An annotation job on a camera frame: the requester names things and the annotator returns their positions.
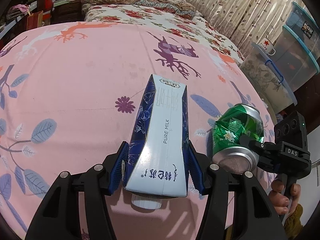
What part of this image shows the grey metal shelving unit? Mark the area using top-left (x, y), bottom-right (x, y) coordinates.
top-left (0, 0), bottom-right (63, 46)

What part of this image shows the red gift bag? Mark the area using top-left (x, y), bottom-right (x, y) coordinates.
top-left (37, 0), bottom-right (53, 21)

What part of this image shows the crushed green soda can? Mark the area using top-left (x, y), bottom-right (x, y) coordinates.
top-left (212, 103), bottom-right (264, 174)

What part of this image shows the brown paper gift bag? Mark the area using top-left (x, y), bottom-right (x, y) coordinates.
top-left (26, 11), bottom-right (43, 30)

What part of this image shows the upper clear storage bin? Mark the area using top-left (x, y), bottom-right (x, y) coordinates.
top-left (271, 25), bottom-right (319, 91)

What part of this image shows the pink floral bed sheet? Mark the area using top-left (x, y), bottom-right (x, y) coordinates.
top-left (1, 22), bottom-right (274, 238)

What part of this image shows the beige leaf pattern curtain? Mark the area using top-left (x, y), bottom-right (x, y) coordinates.
top-left (187, 0), bottom-right (304, 56)

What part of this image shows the red floral white bed sheet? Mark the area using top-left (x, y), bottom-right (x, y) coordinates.
top-left (85, 4), bottom-right (245, 65)

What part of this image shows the lower clear storage bin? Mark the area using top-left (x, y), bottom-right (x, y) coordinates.
top-left (240, 42), bottom-right (297, 114)

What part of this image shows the person's right hand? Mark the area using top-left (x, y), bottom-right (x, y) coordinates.
top-left (268, 179), bottom-right (301, 216)

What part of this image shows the mustard yellow sleeve forearm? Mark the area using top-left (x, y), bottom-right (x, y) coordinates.
top-left (284, 204), bottom-right (303, 240)

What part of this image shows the clear storage bin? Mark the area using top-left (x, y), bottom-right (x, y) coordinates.
top-left (285, 2), bottom-right (319, 60)
top-left (240, 42), bottom-right (297, 114)
top-left (271, 25), bottom-right (319, 91)

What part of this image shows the white enamel star mug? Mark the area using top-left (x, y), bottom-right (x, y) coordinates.
top-left (258, 37), bottom-right (276, 55)

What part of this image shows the blue white milk carton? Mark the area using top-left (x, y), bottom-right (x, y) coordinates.
top-left (123, 74), bottom-right (189, 210)

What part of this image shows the top clear storage bin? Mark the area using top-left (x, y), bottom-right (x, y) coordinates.
top-left (285, 2), bottom-right (319, 60)

